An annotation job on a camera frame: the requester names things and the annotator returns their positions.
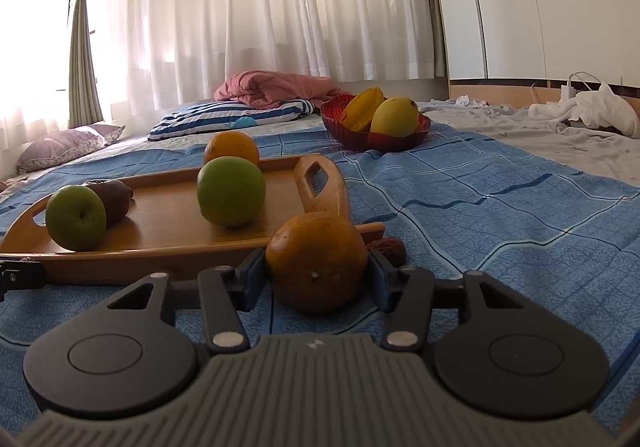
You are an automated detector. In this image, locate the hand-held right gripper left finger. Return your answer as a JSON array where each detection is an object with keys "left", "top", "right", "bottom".
[{"left": 106, "top": 248, "right": 272, "bottom": 355}]

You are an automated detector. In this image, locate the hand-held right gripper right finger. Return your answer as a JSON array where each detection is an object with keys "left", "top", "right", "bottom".
[{"left": 368, "top": 251, "right": 530, "bottom": 355}]

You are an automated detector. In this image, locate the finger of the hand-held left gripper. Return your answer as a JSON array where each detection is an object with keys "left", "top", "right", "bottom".
[{"left": 0, "top": 258, "right": 52, "bottom": 302}]

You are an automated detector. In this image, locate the large orange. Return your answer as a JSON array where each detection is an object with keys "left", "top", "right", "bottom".
[{"left": 265, "top": 212, "right": 370, "bottom": 316}]

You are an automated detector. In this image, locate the green apple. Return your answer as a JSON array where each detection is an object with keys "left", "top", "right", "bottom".
[
  {"left": 45, "top": 185, "right": 108, "bottom": 252},
  {"left": 196, "top": 156, "right": 267, "bottom": 228}
]

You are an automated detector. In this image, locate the wooden tray with handles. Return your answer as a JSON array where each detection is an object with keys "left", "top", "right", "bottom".
[{"left": 0, "top": 154, "right": 387, "bottom": 286}]

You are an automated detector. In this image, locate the dark red round fruit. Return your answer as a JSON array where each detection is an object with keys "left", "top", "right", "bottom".
[{"left": 85, "top": 179, "right": 134, "bottom": 227}]

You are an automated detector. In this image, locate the small orange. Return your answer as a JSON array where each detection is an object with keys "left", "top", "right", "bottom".
[{"left": 203, "top": 131, "right": 261, "bottom": 168}]

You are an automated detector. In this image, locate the small red fruit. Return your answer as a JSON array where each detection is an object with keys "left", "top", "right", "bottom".
[{"left": 369, "top": 237, "right": 407, "bottom": 264}]

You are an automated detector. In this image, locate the blue checked blanket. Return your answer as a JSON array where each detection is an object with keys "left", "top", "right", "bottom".
[{"left": 0, "top": 122, "right": 640, "bottom": 430}]

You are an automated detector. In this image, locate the purple floral pillow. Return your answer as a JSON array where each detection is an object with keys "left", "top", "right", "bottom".
[{"left": 16, "top": 124, "right": 126, "bottom": 174}]

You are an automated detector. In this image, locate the red glass bowl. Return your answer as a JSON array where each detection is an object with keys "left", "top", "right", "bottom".
[{"left": 321, "top": 93, "right": 432, "bottom": 153}]

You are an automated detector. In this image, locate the blue white striped pillow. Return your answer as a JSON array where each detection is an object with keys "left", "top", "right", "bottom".
[{"left": 148, "top": 98, "right": 321, "bottom": 142}]

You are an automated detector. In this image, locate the yellow mango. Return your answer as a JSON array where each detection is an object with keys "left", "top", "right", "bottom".
[{"left": 370, "top": 97, "right": 420, "bottom": 138}]

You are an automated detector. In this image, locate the yellow starfruit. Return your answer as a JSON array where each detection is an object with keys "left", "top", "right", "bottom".
[{"left": 339, "top": 87, "right": 389, "bottom": 133}]

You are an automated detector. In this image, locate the pink crumpled blanket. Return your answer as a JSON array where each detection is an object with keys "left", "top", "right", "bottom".
[{"left": 214, "top": 71, "right": 353, "bottom": 109}]

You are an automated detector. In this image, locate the grey bed sheet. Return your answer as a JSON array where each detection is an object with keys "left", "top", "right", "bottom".
[{"left": 0, "top": 99, "right": 640, "bottom": 200}]

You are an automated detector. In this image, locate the grey green curtain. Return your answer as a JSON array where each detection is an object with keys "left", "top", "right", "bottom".
[{"left": 66, "top": 0, "right": 107, "bottom": 128}]

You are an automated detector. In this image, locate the white sheer curtain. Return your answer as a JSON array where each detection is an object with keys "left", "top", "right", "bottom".
[{"left": 0, "top": 0, "right": 443, "bottom": 128}]

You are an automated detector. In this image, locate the white crumpled cloth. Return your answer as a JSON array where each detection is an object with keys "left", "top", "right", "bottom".
[{"left": 528, "top": 82, "right": 640, "bottom": 138}]

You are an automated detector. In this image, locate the white wardrobe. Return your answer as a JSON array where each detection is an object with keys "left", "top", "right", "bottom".
[{"left": 422, "top": 0, "right": 640, "bottom": 82}]

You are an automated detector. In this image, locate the wooden bed frame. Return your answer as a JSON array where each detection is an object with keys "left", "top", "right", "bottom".
[{"left": 446, "top": 78, "right": 640, "bottom": 106}]

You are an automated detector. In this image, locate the white charger with cable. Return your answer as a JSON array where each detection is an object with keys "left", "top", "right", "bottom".
[{"left": 530, "top": 71, "right": 623, "bottom": 104}]

